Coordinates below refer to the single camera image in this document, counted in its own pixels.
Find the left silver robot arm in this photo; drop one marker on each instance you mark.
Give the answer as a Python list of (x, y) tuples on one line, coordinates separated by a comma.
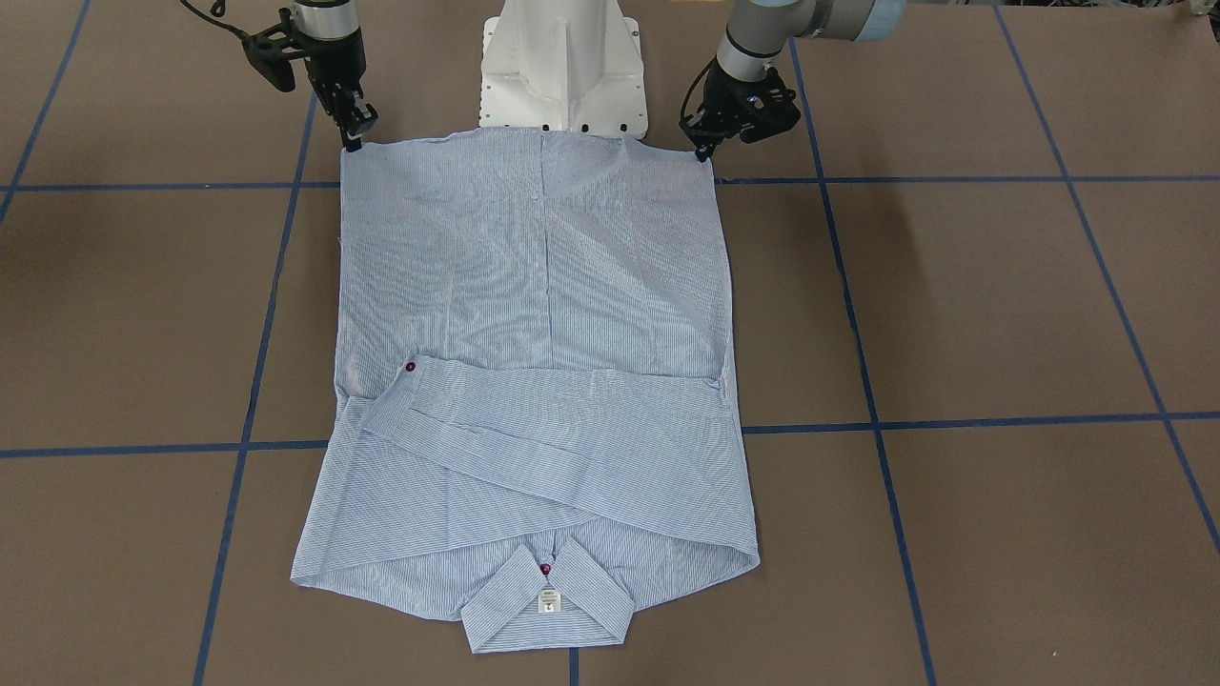
[(758, 31)]

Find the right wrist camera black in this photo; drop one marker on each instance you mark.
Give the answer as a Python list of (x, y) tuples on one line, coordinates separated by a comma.
[(269, 52)]

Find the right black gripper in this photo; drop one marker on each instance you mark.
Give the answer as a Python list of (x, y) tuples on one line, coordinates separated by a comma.
[(335, 59)]

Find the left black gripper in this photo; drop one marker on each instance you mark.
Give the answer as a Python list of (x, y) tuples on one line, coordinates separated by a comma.
[(721, 96)]

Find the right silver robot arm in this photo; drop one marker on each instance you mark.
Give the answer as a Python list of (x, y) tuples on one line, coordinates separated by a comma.
[(330, 35)]

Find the light blue striped shirt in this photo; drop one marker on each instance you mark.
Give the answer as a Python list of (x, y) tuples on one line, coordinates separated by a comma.
[(536, 430)]

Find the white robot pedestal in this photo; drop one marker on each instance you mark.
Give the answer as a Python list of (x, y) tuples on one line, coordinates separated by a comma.
[(563, 66)]

